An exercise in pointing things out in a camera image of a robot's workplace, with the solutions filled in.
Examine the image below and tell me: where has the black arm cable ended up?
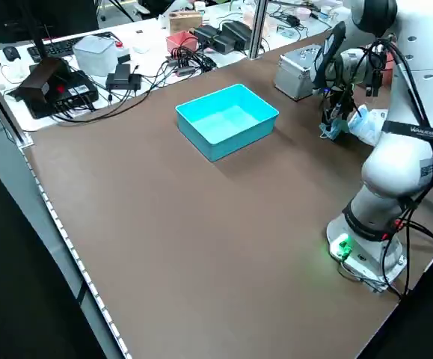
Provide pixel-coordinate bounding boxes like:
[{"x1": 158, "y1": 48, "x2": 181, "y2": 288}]
[{"x1": 361, "y1": 35, "x2": 433, "y2": 298}]

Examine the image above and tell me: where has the black monitor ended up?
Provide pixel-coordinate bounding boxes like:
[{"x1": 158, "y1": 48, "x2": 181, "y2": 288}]
[{"x1": 0, "y1": 0, "x2": 100, "y2": 45}]

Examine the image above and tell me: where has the used blue face mask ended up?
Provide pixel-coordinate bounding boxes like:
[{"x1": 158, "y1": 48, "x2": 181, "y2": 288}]
[{"x1": 318, "y1": 117, "x2": 351, "y2": 143}]

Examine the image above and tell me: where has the blue plastic box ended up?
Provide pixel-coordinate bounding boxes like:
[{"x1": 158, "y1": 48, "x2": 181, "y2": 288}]
[{"x1": 174, "y1": 83, "x2": 280, "y2": 163}]

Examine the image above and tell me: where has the wooden box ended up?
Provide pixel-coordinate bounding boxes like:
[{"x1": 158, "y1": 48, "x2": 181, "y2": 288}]
[{"x1": 168, "y1": 10, "x2": 204, "y2": 29}]

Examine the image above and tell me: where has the aluminium frame post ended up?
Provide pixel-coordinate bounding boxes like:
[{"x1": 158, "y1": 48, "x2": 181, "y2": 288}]
[{"x1": 248, "y1": 0, "x2": 268, "y2": 61}]

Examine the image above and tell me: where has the small red box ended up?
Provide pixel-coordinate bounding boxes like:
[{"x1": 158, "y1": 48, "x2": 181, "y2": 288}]
[{"x1": 165, "y1": 31, "x2": 200, "y2": 58}]

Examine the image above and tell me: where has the aluminium table edge rail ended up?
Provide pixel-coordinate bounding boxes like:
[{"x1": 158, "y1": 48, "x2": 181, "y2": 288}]
[{"x1": 0, "y1": 55, "x2": 133, "y2": 359}]

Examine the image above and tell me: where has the pink plastic box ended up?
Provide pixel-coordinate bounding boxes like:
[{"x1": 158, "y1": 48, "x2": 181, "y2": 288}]
[{"x1": 381, "y1": 55, "x2": 393, "y2": 85}]

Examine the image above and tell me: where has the flat black adapter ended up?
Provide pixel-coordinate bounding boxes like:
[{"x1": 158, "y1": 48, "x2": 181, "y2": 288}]
[{"x1": 105, "y1": 73, "x2": 144, "y2": 92}]

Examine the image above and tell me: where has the black power brick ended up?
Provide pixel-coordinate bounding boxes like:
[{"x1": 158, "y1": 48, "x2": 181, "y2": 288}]
[
  {"x1": 221, "y1": 21, "x2": 251, "y2": 52},
  {"x1": 193, "y1": 25, "x2": 224, "y2": 46}
]

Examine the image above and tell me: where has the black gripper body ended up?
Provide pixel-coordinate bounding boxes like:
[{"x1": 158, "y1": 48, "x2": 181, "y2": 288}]
[{"x1": 312, "y1": 21, "x2": 348, "y2": 99}]

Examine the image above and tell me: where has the black network switch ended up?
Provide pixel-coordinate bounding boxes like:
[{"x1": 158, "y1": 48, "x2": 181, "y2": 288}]
[{"x1": 5, "y1": 70, "x2": 100, "y2": 120}]

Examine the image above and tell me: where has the black hub with cables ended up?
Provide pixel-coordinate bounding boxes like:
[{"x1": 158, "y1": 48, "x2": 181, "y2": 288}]
[{"x1": 162, "y1": 45, "x2": 218, "y2": 79}]

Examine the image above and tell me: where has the translucent white container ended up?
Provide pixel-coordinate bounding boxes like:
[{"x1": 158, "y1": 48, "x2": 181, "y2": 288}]
[{"x1": 72, "y1": 34, "x2": 119, "y2": 76}]

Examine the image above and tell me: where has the black keyboard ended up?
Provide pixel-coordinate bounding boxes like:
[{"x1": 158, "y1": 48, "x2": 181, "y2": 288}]
[{"x1": 26, "y1": 36, "x2": 87, "y2": 64}]

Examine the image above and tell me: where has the black antenna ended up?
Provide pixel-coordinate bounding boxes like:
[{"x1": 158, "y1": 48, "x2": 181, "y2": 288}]
[{"x1": 43, "y1": 23, "x2": 53, "y2": 61}]

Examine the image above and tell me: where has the wrapped new face mask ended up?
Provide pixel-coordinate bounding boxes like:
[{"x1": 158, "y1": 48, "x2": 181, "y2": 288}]
[{"x1": 346, "y1": 105, "x2": 391, "y2": 147}]

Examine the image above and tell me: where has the dark brown box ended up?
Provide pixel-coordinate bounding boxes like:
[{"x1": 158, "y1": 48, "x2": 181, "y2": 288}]
[{"x1": 16, "y1": 57, "x2": 72, "y2": 106}]

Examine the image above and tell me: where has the black computer mouse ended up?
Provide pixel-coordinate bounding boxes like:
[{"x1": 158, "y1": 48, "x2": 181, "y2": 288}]
[{"x1": 2, "y1": 45, "x2": 22, "y2": 61}]

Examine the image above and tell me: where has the silver aluminium case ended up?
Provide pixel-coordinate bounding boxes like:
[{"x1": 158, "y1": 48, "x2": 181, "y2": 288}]
[{"x1": 274, "y1": 43, "x2": 324, "y2": 102}]

